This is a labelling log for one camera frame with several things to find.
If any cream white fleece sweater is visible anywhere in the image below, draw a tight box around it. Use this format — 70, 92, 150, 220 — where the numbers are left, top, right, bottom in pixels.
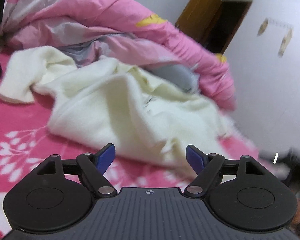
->
0, 46, 231, 177

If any pink grey floral duvet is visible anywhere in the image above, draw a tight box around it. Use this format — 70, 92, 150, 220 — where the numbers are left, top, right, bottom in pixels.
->
0, 0, 236, 111

